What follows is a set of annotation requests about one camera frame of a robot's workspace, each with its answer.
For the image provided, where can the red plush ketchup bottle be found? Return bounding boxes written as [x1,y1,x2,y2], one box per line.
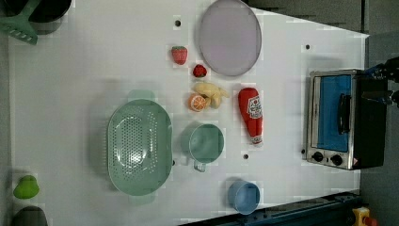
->
[238,88,263,145]

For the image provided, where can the green oval strainer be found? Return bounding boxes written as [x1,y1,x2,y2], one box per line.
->
[106,89,173,205]

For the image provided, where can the orange slice toy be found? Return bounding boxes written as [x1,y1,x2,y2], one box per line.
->
[187,93,206,112]

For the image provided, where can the yellow plush banana bunch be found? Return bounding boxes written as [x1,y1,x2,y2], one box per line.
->
[194,82,230,108]

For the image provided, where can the small red strawberry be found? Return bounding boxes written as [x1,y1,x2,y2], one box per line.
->
[193,64,207,77]

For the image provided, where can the large plush strawberry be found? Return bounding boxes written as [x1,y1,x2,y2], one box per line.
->
[171,46,188,65]

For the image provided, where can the purple round plate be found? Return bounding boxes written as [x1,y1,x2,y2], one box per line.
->
[199,0,262,76]

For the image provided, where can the blue cup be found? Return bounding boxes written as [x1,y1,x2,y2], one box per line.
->
[228,180,261,215]

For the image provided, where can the silver black toaster oven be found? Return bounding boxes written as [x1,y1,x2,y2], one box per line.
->
[306,70,388,170]

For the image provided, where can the black bowl top corner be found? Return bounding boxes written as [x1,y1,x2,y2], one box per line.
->
[1,0,72,23]

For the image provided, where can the black bowl corner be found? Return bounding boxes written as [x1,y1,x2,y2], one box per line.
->
[11,206,48,226]
[1,0,72,23]

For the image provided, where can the green pear toy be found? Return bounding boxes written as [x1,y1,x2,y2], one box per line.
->
[13,175,40,200]

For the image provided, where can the yellow red clamp object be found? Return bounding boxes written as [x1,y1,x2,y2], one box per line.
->
[352,207,379,226]

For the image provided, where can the black bowl bottom corner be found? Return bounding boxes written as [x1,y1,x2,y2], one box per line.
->
[11,206,48,226]

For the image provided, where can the green slotted spatula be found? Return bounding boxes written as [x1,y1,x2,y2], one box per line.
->
[0,0,40,45]

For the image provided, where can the green mug with handle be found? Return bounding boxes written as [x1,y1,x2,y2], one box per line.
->
[181,122,224,172]

